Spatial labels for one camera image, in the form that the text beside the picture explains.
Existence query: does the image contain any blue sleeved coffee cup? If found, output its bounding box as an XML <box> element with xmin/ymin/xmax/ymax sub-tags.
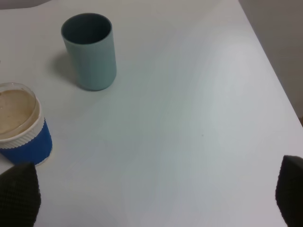
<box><xmin>0</xmin><ymin>83</ymin><xmax>53</xmax><ymax>166</ymax></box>

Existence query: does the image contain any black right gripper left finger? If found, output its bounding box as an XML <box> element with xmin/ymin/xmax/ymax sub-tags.
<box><xmin>0</xmin><ymin>163</ymin><xmax>41</xmax><ymax>227</ymax></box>

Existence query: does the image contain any teal plastic cup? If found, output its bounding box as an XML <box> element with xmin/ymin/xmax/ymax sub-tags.
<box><xmin>61</xmin><ymin>13</ymin><xmax>117</xmax><ymax>91</ymax></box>

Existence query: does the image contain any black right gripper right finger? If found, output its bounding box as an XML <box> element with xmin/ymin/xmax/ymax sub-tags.
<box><xmin>275</xmin><ymin>155</ymin><xmax>303</xmax><ymax>227</ymax></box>

